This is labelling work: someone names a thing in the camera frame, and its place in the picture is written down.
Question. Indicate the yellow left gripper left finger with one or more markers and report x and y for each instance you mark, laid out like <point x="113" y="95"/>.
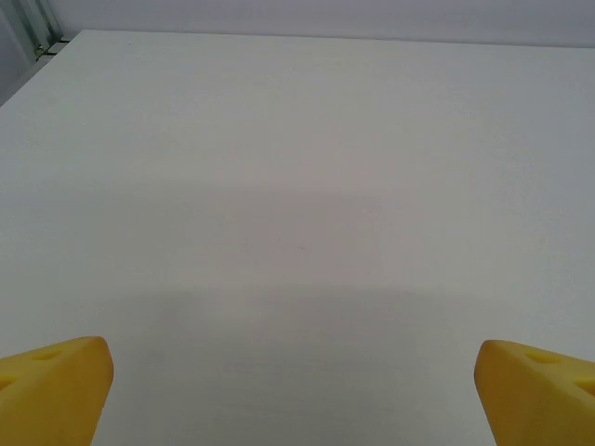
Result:
<point x="51" y="395"/>

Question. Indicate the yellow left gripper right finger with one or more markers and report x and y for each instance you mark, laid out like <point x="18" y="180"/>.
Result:
<point x="539" y="399"/>

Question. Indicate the aluminium frame post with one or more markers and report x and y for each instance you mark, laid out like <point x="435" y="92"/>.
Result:
<point x="28" y="21"/>

